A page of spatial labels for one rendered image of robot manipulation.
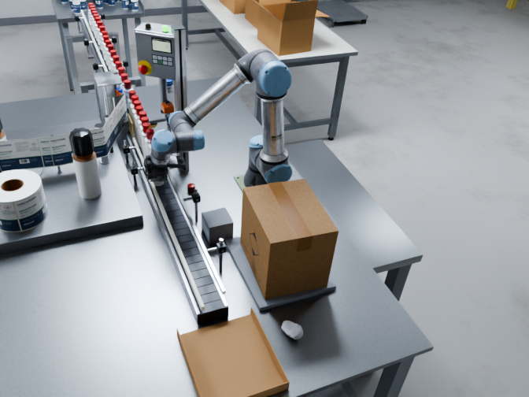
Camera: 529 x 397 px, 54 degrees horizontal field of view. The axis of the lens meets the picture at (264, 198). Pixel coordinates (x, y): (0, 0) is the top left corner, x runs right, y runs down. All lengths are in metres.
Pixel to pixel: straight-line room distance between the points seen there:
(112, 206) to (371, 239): 1.06
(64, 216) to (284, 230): 0.91
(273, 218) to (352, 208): 0.64
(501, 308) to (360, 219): 1.33
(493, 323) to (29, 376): 2.39
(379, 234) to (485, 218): 1.81
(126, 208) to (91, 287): 0.39
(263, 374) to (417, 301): 1.64
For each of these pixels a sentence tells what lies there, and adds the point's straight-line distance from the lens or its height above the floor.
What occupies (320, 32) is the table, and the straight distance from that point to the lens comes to 4.26.
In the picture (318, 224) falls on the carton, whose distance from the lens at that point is 1.72.
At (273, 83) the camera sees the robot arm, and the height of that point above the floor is 1.42.
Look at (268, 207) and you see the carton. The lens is 1.76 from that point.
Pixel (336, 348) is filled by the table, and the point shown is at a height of 0.83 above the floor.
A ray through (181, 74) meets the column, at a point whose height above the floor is 1.31.
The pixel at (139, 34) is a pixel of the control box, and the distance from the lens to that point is 2.15.
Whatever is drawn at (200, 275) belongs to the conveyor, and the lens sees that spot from 1.85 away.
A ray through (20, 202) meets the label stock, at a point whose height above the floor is 1.01.
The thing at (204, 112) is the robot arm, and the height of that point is 1.25.
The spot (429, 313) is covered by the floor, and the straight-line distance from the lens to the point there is 3.10.
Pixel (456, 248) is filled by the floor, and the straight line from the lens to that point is 3.57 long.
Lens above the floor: 2.23
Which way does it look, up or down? 38 degrees down
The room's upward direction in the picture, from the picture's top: 5 degrees clockwise
